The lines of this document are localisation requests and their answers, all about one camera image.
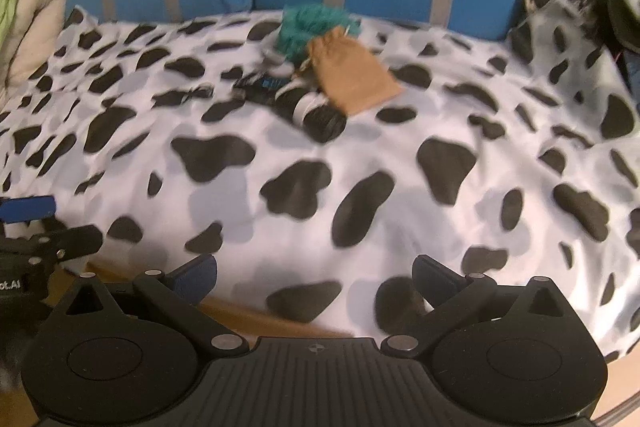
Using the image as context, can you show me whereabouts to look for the teal mesh bath loofah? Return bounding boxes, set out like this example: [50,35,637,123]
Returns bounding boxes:
[274,3,362,62]

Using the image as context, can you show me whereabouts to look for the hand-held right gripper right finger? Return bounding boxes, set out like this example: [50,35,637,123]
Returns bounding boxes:
[382,254,583,358]

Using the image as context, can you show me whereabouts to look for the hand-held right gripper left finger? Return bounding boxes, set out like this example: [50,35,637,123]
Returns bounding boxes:
[47,253,251,355]

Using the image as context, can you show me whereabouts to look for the brown cardboard box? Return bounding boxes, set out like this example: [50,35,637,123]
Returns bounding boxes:
[87,259,358,339]

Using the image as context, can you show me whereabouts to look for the black cloth white band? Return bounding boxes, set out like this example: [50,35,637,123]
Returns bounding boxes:
[270,79,348,142]

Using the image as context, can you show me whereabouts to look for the brown drawstring pouch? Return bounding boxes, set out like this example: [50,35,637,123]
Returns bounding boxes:
[305,34,406,118]

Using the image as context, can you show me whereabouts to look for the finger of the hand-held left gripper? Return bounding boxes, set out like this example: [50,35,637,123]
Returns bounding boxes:
[0,224,104,273]
[0,195,57,225]

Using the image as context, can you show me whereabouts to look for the beige quilt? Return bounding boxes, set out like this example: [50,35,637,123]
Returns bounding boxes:
[0,0,83,102]

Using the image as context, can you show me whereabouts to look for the black white cow-print blanket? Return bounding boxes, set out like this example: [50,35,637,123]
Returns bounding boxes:
[0,4,640,363]

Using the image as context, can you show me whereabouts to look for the black packet blue label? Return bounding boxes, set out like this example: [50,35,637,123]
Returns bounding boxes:
[232,74,288,104]

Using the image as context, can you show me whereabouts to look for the small white silicone case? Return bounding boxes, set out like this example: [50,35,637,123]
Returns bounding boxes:
[262,49,292,68]

